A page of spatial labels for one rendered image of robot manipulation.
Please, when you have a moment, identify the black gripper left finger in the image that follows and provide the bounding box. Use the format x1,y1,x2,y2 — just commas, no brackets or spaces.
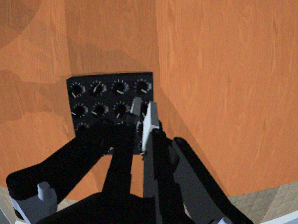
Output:
6,97,141,224

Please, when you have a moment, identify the black square knob box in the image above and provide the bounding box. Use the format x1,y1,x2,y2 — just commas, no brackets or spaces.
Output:
66,72,154,156

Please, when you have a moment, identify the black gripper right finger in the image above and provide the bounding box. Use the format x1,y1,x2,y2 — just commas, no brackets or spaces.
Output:
142,101,254,224

